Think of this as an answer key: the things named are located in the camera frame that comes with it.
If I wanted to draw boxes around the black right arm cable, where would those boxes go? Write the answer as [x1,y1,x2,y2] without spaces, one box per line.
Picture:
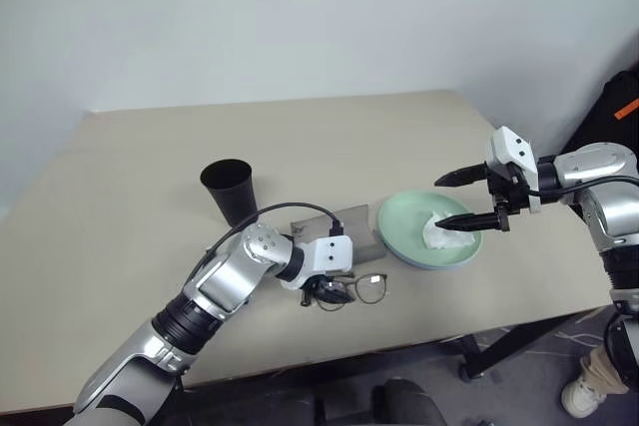
[508,174,639,198]

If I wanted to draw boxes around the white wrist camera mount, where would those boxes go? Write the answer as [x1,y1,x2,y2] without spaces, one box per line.
[487,126,542,214]
[280,234,354,292]

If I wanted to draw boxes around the white sneaker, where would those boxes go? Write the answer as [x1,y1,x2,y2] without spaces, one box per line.
[560,376,609,419]

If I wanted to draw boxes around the beige trouser leg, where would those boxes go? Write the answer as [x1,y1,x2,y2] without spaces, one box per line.
[581,345,631,396]

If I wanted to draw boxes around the thin-framed eyeglasses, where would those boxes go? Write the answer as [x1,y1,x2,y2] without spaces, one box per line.
[315,272,389,311]

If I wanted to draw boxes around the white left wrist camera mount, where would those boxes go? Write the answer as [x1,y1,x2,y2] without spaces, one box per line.
[280,234,354,292]

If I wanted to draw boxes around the crumpled white tissue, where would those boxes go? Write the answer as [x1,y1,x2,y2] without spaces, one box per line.
[421,208,476,250]

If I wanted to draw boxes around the pale blue plate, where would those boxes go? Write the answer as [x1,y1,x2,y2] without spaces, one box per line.
[387,243,481,271]

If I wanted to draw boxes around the black table leg frame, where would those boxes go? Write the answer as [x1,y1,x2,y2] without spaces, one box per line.
[438,304,616,382]

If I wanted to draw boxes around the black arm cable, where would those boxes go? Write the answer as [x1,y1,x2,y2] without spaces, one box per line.
[187,203,346,287]
[508,174,639,198]

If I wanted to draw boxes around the black cup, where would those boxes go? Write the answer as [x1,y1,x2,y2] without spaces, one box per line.
[200,159,260,226]

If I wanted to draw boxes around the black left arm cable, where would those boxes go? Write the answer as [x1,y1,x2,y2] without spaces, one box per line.
[187,203,346,287]

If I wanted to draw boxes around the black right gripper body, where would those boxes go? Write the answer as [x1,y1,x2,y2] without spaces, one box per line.
[485,160,531,220]

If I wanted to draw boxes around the mint green plate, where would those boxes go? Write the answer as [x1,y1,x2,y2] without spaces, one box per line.
[376,189,484,265]

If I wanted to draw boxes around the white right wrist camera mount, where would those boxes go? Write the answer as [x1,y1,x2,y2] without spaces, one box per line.
[487,126,542,214]

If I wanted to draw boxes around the dark rounded shape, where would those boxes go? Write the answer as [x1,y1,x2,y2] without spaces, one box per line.
[371,377,446,426]

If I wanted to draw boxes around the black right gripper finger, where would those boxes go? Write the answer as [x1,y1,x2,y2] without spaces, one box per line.
[433,206,511,233]
[433,162,488,189]

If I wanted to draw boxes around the black bag with orange tag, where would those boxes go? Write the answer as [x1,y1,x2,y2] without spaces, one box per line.
[562,69,639,156]

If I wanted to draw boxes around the grey glasses case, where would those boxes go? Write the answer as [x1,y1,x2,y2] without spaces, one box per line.
[291,203,386,263]

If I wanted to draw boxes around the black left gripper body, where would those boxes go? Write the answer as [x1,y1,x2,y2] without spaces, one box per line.
[308,273,350,298]

